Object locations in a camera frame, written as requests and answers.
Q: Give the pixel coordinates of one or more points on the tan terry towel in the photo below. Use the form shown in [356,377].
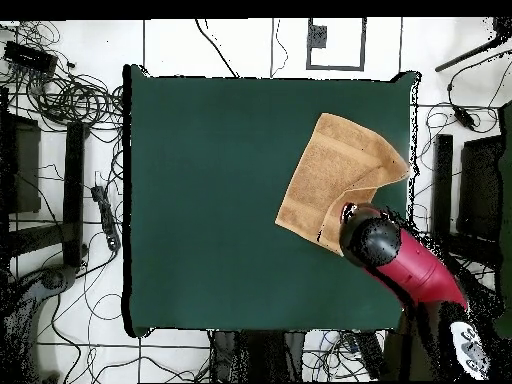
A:
[324,180]

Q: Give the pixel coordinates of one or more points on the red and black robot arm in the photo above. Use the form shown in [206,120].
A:
[412,268]

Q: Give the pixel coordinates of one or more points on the dark flat panel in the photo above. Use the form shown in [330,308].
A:
[480,188]
[26,168]

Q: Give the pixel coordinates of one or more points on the black flat bar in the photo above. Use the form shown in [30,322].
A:
[370,354]

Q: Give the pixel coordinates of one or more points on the dark green table cloth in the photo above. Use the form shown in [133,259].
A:
[200,200]

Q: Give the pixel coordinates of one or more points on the black power adapter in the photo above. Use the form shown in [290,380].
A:
[464,118]

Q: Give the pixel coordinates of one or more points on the black rod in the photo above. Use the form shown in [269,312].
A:
[472,54]

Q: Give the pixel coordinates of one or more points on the black power strip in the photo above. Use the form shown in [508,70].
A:
[107,220]

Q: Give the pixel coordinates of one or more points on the black stand base foot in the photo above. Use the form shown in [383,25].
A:
[52,278]

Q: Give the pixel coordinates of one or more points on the black rectangular box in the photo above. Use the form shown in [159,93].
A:
[30,57]

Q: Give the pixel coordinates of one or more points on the black upright post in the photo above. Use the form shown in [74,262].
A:
[443,180]
[74,192]

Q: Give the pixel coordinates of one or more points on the grey square floor frame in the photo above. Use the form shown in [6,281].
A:
[363,44]

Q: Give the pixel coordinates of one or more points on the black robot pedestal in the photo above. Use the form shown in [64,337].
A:
[260,356]

